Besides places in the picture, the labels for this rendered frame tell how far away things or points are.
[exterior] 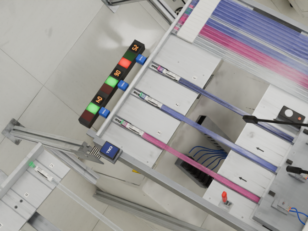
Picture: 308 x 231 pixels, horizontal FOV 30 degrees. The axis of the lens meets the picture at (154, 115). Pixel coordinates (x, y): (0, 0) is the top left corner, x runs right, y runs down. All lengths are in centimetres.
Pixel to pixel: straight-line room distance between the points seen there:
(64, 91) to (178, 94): 82
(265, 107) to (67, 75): 102
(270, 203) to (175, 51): 60
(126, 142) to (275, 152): 46
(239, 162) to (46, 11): 115
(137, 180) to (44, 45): 77
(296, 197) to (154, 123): 49
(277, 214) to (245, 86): 75
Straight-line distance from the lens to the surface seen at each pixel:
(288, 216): 169
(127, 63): 192
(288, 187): 171
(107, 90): 188
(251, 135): 181
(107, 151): 175
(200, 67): 189
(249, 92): 232
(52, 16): 253
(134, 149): 179
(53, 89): 252
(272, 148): 180
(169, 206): 213
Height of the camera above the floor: 230
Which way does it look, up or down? 56 degrees down
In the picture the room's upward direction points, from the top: 97 degrees clockwise
